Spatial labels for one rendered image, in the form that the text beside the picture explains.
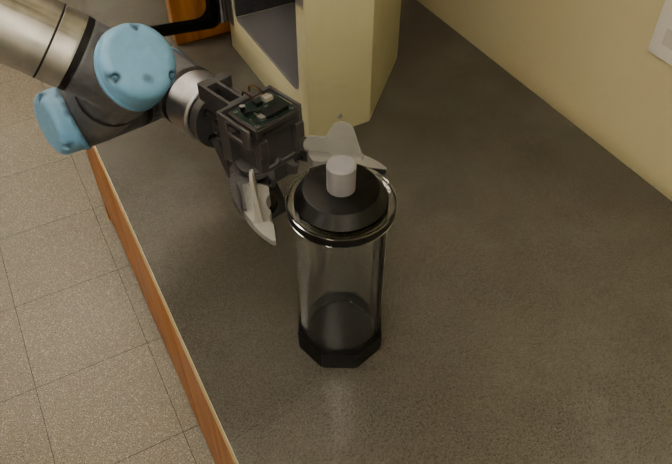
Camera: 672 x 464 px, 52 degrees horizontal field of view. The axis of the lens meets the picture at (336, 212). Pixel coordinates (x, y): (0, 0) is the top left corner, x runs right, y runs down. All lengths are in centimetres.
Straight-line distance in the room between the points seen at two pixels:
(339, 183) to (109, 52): 24
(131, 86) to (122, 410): 137
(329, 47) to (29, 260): 155
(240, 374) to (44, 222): 172
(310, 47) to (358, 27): 8
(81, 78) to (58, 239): 173
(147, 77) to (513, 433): 52
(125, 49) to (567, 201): 65
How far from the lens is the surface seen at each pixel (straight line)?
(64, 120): 79
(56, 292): 224
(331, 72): 104
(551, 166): 109
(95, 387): 200
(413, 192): 101
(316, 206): 64
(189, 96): 79
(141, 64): 67
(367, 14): 102
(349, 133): 72
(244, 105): 71
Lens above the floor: 163
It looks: 45 degrees down
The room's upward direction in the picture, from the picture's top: straight up
